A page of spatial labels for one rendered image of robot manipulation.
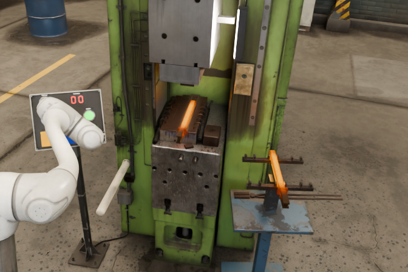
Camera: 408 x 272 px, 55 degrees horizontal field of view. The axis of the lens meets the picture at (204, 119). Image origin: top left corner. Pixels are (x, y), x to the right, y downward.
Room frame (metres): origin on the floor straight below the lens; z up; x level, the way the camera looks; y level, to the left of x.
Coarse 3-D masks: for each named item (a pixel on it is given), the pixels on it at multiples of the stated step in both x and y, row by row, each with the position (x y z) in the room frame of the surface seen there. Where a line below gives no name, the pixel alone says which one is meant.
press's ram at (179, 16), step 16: (160, 0) 1.78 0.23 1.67; (176, 0) 1.77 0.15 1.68; (192, 0) 1.77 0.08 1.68; (208, 0) 1.76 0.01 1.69; (160, 16) 1.78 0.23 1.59; (176, 16) 1.77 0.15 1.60; (192, 16) 1.77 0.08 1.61; (208, 16) 1.76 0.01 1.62; (224, 16) 1.95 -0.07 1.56; (160, 32) 1.78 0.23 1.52; (176, 32) 1.77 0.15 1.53; (192, 32) 1.76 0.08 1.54; (208, 32) 1.76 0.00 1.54; (160, 48) 1.78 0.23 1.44; (176, 48) 1.77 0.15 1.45; (192, 48) 1.76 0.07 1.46; (208, 48) 1.76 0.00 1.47; (176, 64) 1.77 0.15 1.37; (192, 64) 1.76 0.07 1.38; (208, 64) 1.76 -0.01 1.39
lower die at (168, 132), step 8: (176, 96) 2.19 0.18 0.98; (184, 96) 2.17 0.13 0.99; (176, 104) 2.08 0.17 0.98; (184, 104) 2.07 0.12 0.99; (200, 104) 2.07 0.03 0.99; (168, 112) 1.98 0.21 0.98; (176, 112) 1.97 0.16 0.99; (184, 112) 1.95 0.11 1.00; (192, 112) 1.96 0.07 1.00; (200, 112) 1.98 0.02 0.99; (168, 120) 1.89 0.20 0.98; (176, 120) 1.88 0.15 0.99; (192, 120) 1.88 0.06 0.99; (200, 120) 1.91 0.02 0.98; (160, 128) 1.80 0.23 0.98; (168, 128) 1.79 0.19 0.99; (176, 128) 1.80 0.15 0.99; (192, 128) 1.80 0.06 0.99; (160, 136) 1.78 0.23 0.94; (168, 136) 1.78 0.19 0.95; (184, 136) 1.77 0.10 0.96; (192, 136) 1.76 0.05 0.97
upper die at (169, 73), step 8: (160, 64) 1.78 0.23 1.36; (168, 64) 1.78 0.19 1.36; (160, 72) 1.78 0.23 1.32; (168, 72) 1.78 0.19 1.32; (176, 72) 1.77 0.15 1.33; (184, 72) 1.77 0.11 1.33; (192, 72) 1.76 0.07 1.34; (200, 72) 1.80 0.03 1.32; (160, 80) 1.78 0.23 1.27; (168, 80) 1.78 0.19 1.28; (176, 80) 1.77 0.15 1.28; (184, 80) 1.77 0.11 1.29; (192, 80) 1.76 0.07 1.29
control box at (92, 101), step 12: (36, 96) 1.69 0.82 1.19; (48, 96) 1.71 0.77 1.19; (60, 96) 1.72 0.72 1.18; (72, 96) 1.74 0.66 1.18; (84, 96) 1.75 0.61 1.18; (96, 96) 1.77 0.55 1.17; (36, 108) 1.66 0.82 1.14; (84, 108) 1.72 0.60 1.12; (96, 108) 1.74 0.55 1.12; (36, 120) 1.63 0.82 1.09; (96, 120) 1.71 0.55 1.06; (36, 132) 1.60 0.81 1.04; (36, 144) 1.57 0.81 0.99; (72, 144) 1.62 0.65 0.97
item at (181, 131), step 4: (192, 100) 2.09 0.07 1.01; (192, 104) 2.04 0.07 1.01; (188, 108) 1.99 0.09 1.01; (192, 108) 2.00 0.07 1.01; (188, 112) 1.94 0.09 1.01; (188, 116) 1.90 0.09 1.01; (184, 120) 1.85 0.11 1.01; (188, 120) 1.87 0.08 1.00; (184, 124) 1.81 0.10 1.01; (180, 128) 1.75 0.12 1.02; (184, 128) 1.76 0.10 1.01; (180, 132) 1.71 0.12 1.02; (184, 132) 1.75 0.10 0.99; (176, 136) 1.68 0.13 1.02; (180, 136) 1.68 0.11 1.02; (180, 140) 1.69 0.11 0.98
